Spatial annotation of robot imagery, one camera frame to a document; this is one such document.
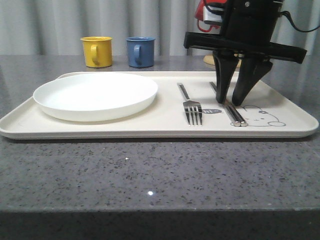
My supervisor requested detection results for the yellow mug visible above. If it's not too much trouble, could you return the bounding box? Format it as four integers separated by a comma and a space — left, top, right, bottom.
80, 36, 113, 68

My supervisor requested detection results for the silver fork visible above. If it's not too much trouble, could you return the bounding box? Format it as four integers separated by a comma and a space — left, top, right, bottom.
177, 82, 203, 126

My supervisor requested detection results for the wooden mug tree stand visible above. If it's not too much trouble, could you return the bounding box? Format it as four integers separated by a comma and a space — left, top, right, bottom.
203, 55, 242, 68

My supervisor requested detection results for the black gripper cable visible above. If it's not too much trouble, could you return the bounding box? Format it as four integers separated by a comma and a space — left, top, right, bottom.
281, 10, 320, 33

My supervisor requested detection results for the blue mug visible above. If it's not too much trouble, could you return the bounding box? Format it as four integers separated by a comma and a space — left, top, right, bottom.
126, 36, 155, 68

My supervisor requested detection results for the white round plate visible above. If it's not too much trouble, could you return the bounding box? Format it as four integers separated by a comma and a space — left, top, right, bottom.
33, 72, 158, 122

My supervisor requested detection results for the red mug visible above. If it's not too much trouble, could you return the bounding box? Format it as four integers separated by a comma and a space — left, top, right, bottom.
194, 0, 227, 33

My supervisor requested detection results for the cream rabbit serving tray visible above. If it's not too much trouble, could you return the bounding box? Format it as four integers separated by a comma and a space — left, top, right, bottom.
0, 71, 319, 140

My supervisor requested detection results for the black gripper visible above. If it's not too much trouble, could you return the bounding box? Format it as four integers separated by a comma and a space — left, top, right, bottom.
184, 0, 307, 105

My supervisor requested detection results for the grey curtain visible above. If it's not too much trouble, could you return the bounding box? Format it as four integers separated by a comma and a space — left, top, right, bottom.
0, 0, 320, 57

